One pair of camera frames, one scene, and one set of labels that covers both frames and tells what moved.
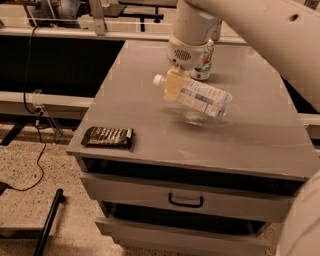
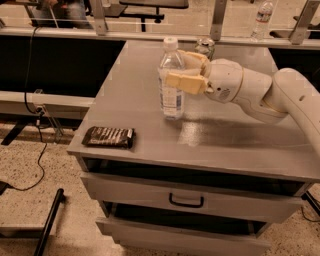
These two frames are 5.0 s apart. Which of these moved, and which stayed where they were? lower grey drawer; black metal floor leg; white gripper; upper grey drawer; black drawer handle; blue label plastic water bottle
Moved: blue label plastic water bottle; white gripper
Stayed: upper grey drawer; lower grey drawer; black metal floor leg; black drawer handle
